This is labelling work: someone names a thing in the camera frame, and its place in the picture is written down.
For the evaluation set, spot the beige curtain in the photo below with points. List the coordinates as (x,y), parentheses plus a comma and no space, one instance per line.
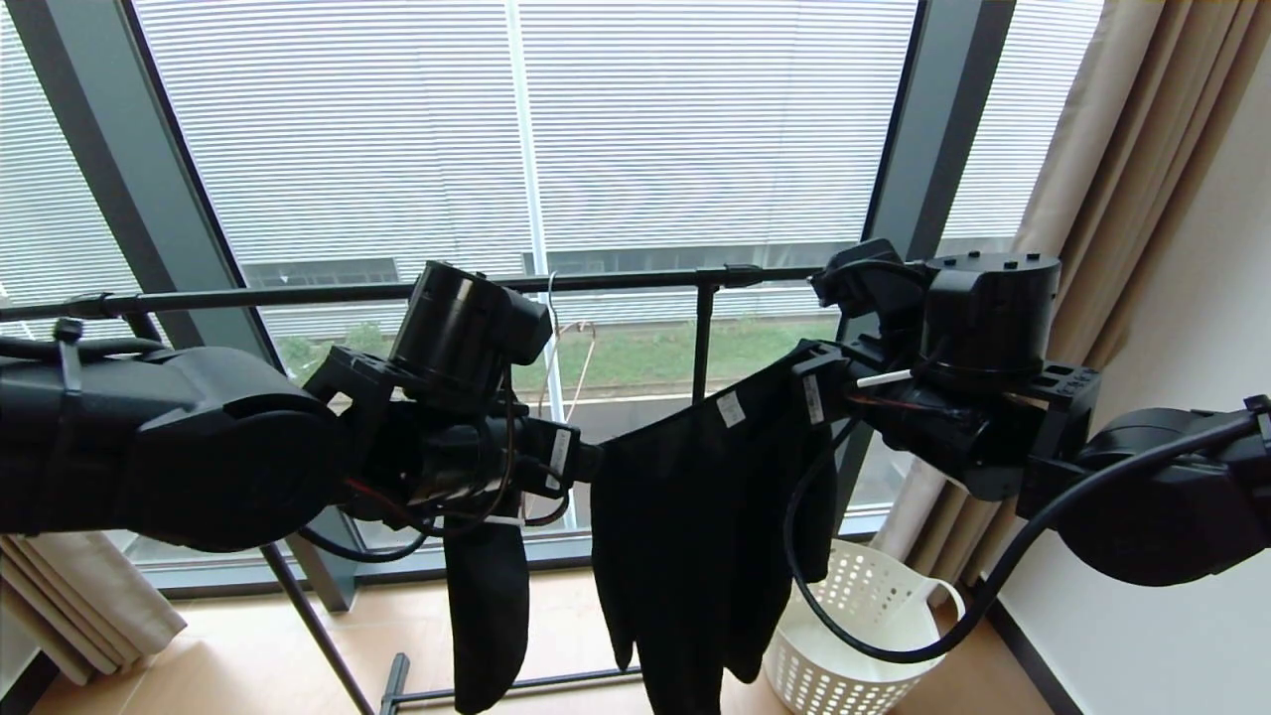
(1142,199)
(89,606)

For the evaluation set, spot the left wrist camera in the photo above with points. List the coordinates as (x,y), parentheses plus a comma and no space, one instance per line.
(526,328)

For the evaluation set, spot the black garment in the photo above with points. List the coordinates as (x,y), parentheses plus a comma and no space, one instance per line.
(695,536)

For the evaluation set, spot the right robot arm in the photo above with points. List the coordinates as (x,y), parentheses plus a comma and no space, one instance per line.
(1172,497)

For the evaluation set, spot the black clothes rack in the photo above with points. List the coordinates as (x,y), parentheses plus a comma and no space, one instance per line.
(298,295)

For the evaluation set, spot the pink clothes hanger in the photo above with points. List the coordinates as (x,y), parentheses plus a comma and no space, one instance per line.
(586,367)

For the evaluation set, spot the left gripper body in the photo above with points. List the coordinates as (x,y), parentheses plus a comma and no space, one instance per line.
(467,462)

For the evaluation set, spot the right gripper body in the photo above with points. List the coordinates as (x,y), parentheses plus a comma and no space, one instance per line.
(914,417)

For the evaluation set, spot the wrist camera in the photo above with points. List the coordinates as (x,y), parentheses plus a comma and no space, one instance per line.
(526,328)
(864,283)

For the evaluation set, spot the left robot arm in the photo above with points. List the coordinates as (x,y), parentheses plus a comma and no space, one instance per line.
(179,447)

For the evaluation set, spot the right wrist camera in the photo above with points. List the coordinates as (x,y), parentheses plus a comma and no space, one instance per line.
(864,283)

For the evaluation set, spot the black shorts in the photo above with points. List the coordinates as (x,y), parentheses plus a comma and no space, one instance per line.
(487,616)

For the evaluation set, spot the white laundry basket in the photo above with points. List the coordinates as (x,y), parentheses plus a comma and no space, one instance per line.
(864,596)

